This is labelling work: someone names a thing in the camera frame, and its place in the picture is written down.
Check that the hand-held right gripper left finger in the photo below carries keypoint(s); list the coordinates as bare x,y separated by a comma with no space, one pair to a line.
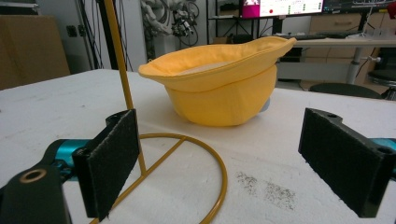
109,168

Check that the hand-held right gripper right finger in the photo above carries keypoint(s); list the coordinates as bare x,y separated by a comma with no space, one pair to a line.
345,158

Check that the yellow metal hat stand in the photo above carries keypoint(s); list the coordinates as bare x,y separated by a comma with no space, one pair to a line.
124,77

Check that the yellow bucket hat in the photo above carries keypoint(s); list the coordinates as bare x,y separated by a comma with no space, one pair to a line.
218,84

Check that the black round stool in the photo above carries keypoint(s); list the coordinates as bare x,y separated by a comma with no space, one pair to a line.
344,90

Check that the light wooden desk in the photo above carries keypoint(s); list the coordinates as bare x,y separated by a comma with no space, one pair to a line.
345,43

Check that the black keyboard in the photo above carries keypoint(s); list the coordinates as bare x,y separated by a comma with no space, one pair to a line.
320,35

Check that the brown cardboard box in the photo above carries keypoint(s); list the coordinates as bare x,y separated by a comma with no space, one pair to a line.
29,49

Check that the computer monitor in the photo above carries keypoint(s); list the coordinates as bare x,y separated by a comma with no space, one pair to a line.
281,7

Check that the black metal shelf rack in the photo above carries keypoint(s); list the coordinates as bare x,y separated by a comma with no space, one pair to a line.
225,21

